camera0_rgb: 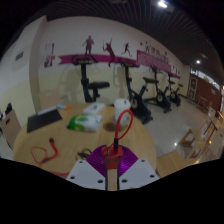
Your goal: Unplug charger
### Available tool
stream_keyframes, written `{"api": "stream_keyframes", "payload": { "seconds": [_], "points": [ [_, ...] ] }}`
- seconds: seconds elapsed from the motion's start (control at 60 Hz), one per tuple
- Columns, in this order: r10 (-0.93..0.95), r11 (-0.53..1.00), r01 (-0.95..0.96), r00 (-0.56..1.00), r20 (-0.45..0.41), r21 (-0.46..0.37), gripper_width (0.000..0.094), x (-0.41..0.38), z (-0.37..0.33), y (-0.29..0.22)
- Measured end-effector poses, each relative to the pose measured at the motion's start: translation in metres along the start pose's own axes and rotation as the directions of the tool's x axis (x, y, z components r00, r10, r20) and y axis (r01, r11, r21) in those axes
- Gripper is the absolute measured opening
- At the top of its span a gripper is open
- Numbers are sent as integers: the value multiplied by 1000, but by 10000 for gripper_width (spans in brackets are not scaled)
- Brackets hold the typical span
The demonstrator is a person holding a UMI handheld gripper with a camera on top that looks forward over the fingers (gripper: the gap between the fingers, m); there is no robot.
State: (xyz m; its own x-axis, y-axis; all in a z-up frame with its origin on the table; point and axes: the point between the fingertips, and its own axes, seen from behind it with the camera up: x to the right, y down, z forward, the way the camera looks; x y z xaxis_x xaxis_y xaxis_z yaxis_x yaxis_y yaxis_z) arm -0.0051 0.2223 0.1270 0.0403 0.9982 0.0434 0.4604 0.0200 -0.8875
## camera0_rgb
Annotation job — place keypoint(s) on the light wooden chair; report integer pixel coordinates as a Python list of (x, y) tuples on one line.
[(10, 128), (166, 163)]

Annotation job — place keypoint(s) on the black flat mat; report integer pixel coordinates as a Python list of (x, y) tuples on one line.
[(43, 120)]

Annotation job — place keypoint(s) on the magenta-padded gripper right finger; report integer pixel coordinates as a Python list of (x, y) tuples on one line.
[(136, 173)]

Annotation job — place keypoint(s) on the black exercise bike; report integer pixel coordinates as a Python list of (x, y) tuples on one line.
[(174, 96), (85, 78), (161, 98), (136, 103)]

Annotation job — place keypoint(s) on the white plastic cup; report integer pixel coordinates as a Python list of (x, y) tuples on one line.
[(121, 106)]

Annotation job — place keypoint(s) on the red charger block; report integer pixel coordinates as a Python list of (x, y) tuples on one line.
[(112, 158)]

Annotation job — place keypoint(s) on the blue and orange pen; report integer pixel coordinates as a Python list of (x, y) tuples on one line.
[(63, 107)]

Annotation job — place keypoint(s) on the dark wall sign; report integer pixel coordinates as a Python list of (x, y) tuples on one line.
[(19, 56)]

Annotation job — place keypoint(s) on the round ceiling light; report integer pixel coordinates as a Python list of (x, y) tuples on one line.
[(162, 4), (198, 61)]

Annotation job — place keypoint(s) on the wall poster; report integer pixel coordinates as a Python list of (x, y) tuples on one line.
[(49, 53)]

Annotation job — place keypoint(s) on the green and white wipes pack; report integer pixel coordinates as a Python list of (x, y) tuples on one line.
[(85, 123)]

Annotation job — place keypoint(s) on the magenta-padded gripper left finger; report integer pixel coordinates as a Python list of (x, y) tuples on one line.
[(88, 173)]

